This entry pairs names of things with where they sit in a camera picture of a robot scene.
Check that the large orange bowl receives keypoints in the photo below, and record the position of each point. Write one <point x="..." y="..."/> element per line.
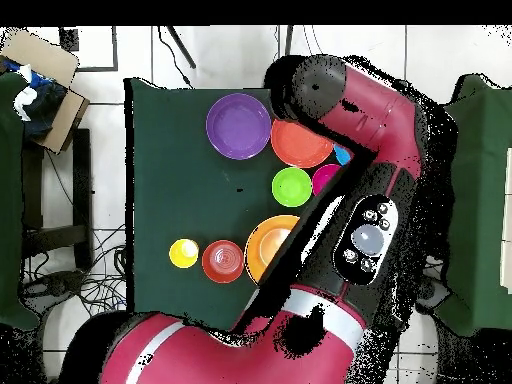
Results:
<point x="260" y="244"/>

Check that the large red bowl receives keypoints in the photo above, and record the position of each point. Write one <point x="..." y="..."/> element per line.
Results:
<point x="298" y="146"/>

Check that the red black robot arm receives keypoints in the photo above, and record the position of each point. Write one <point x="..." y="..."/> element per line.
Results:
<point x="368" y="116"/>

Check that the small green bowl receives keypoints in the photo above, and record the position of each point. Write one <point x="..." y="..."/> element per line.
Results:
<point x="291" y="186"/>

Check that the small red bowl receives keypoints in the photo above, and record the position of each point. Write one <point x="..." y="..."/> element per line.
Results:
<point x="222" y="262"/>

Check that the pink bowl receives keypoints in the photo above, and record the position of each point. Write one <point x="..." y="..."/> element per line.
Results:
<point x="323" y="178"/>

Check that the dark green table cloth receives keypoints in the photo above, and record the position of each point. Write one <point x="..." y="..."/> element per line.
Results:
<point x="180" y="180"/>

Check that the yellow cup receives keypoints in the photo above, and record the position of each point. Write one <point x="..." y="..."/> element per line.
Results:
<point x="183" y="254"/>

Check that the purple bowl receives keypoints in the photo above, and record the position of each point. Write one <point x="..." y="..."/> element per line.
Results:
<point x="238" y="126"/>

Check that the blue bowl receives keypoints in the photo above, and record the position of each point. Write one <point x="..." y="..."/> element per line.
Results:
<point x="342" y="155"/>

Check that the black tripod leg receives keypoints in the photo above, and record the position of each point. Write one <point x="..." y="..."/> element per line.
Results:
<point x="182" y="47"/>
<point x="288" y="40"/>

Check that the green cloth covered table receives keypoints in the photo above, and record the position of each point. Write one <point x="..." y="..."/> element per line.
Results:
<point x="476" y="200"/>
<point x="10" y="200"/>

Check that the blue cloth bag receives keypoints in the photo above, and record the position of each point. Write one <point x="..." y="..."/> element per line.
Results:
<point x="44" y="104"/>

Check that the white board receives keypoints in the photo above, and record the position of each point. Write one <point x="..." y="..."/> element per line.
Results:
<point x="508" y="220"/>

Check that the brown cardboard box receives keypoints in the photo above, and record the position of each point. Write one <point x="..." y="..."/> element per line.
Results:
<point x="44" y="56"/>

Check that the black stool frame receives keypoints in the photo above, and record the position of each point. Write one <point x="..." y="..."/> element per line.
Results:
<point x="82" y="180"/>

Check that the black floor frame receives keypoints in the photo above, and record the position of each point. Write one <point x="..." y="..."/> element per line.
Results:
<point x="115" y="48"/>

